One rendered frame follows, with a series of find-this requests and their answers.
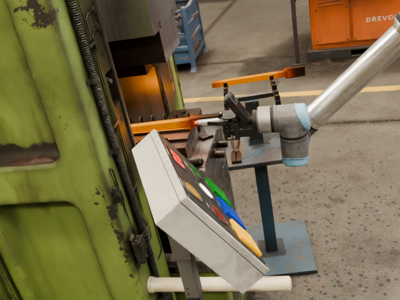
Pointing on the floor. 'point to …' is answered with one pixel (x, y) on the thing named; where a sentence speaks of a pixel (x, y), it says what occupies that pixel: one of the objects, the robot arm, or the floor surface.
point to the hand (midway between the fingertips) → (198, 119)
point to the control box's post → (190, 279)
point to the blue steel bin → (188, 33)
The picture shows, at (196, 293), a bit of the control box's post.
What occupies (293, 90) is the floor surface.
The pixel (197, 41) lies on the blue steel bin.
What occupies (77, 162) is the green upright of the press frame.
